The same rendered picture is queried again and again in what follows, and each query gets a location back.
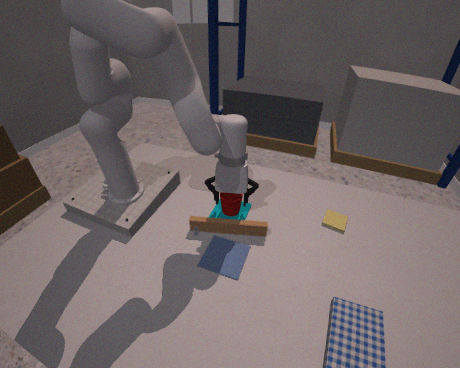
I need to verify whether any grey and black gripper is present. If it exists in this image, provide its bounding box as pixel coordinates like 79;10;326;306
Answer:
205;160;259;207

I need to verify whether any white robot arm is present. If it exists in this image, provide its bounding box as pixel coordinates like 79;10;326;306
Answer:
61;0;248;205

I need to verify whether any dark red cup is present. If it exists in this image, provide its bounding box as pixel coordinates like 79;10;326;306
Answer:
220;192;243;216

